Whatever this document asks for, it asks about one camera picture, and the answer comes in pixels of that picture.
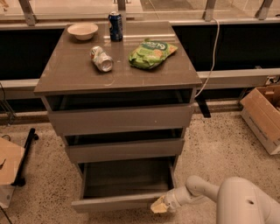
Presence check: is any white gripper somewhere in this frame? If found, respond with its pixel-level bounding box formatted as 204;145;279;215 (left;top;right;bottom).
150;189;181;214

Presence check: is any grey bottom drawer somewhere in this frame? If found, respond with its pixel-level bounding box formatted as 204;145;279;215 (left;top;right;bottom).
72;157;175;213

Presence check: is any grey drawer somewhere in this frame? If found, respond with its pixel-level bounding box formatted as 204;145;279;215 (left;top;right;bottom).
72;157;175;213
46;88;193;136
65;128;185;163

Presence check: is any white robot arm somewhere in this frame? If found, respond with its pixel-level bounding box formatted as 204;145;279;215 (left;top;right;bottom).
150;175;280;224

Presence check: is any grey middle drawer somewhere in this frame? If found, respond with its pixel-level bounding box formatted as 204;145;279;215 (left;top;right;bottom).
65;128;185;163

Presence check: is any grey top drawer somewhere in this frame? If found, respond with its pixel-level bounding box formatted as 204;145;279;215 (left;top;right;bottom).
46;88;193;136

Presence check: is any grey drawer cabinet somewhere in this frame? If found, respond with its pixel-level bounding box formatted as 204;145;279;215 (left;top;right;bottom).
33;20;203;176

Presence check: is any cardboard box right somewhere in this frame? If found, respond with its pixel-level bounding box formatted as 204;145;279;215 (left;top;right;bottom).
241;85;280;155

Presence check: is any cardboard box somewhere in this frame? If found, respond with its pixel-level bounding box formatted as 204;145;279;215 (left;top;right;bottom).
241;85;280;155
0;137;25;208

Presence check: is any black stand leg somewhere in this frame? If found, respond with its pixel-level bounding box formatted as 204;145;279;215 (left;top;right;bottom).
11;128;39;186

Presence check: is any green chip bag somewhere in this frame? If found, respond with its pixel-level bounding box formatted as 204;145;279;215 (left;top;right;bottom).
129;38;178;70

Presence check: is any silver crushed can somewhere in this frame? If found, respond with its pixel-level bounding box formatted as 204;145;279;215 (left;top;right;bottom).
90;46;113;73

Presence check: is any cardboard box left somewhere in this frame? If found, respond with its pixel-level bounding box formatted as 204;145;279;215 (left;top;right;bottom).
0;137;25;208

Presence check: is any blue soda can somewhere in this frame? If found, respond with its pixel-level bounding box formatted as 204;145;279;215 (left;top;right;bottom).
108;11;123;41

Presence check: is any cream ceramic bowl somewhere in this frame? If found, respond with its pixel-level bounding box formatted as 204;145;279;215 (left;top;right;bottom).
67;23;98;41

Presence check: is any white cable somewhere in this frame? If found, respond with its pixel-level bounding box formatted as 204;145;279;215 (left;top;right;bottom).
194;17;221;99

